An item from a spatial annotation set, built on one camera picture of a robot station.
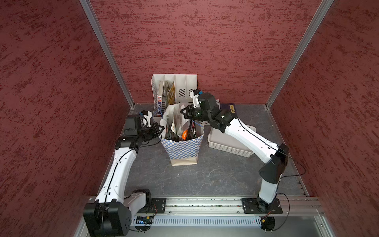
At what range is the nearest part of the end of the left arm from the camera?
65cm

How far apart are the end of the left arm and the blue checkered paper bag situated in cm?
5

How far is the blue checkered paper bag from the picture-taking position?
71 cm
